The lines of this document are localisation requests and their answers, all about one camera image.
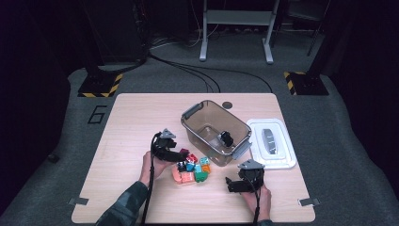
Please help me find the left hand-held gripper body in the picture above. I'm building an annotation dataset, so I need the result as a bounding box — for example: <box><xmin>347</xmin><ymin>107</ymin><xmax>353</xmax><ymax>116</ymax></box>
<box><xmin>151</xmin><ymin>127</ymin><xmax>177</xmax><ymax>163</ymax></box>

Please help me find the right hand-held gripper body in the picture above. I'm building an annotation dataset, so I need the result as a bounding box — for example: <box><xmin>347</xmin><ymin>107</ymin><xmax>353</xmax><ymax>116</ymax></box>
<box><xmin>237</xmin><ymin>158</ymin><xmax>266</xmax><ymax>193</ymax></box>

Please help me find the pink toy block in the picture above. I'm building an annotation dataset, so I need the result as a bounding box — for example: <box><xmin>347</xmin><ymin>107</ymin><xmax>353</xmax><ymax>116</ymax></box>
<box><xmin>171</xmin><ymin>166</ymin><xmax>183</xmax><ymax>185</ymax></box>

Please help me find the salmon toy block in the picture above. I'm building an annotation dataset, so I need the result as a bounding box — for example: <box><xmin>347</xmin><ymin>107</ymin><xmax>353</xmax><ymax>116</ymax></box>
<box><xmin>180</xmin><ymin>171</ymin><xmax>196</xmax><ymax>186</ymax></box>

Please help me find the white lid with grey handle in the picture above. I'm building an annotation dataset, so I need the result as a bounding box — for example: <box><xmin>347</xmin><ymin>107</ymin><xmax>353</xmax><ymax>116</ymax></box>
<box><xmin>246</xmin><ymin>118</ymin><xmax>297</xmax><ymax>170</ymax></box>

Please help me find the transparent brown storage box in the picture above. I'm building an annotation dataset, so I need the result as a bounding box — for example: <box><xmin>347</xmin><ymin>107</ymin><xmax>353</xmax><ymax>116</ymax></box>
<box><xmin>180</xmin><ymin>99</ymin><xmax>253</xmax><ymax>168</ymax></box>

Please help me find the green toy block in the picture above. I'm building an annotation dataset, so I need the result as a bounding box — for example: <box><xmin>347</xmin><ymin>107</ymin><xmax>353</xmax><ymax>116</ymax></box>
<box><xmin>194</xmin><ymin>171</ymin><xmax>209</xmax><ymax>184</ymax></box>

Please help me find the white toy car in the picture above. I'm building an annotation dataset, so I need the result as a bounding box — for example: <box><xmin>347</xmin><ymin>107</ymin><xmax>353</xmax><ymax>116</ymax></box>
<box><xmin>216</xmin><ymin>130</ymin><xmax>234</xmax><ymax>149</ymax></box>

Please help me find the person's left hand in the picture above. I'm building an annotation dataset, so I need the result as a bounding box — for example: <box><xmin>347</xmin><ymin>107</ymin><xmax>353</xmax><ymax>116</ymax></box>
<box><xmin>138</xmin><ymin>151</ymin><xmax>175</xmax><ymax>188</ymax></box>

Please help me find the person's right hand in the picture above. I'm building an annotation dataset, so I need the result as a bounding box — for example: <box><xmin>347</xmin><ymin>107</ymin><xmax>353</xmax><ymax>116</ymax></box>
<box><xmin>241</xmin><ymin>185</ymin><xmax>273</xmax><ymax>221</ymax></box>

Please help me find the black stand with striped base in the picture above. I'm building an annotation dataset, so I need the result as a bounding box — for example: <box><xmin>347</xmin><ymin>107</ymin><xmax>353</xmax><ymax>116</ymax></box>
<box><xmin>283</xmin><ymin>0</ymin><xmax>333</xmax><ymax>96</ymax></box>
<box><xmin>77</xmin><ymin>46</ymin><xmax>124</xmax><ymax>98</ymax></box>

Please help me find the black equipment cabinet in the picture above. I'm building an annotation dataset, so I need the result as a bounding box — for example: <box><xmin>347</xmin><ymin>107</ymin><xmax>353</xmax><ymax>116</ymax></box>
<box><xmin>84</xmin><ymin>0</ymin><xmax>149</xmax><ymax>64</ymax></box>

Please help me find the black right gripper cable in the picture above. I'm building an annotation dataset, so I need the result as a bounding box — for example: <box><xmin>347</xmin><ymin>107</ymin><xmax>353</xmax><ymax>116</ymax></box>
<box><xmin>244</xmin><ymin>173</ymin><xmax>263</xmax><ymax>225</ymax></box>

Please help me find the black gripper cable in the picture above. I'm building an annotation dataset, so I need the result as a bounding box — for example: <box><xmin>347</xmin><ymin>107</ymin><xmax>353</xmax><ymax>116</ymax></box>
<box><xmin>244</xmin><ymin>173</ymin><xmax>263</xmax><ymax>225</ymax></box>
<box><xmin>140</xmin><ymin>131</ymin><xmax>163</xmax><ymax>226</ymax></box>

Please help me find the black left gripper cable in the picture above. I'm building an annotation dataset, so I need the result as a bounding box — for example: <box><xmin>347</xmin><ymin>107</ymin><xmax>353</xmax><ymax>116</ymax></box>
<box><xmin>140</xmin><ymin>131</ymin><xmax>163</xmax><ymax>226</ymax></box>

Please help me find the black floor cable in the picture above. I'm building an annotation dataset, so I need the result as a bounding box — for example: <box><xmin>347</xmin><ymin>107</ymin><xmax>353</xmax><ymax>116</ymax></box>
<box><xmin>150</xmin><ymin>54</ymin><xmax>221</xmax><ymax>94</ymax></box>
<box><xmin>150</xmin><ymin>54</ymin><xmax>274</xmax><ymax>94</ymax></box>

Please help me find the white metal desk frame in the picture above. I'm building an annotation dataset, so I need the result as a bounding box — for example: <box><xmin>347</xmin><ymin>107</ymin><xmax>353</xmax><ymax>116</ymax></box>
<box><xmin>199</xmin><ymin>0</ymin><xmax>281</xmax><ymax>65</ymax></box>

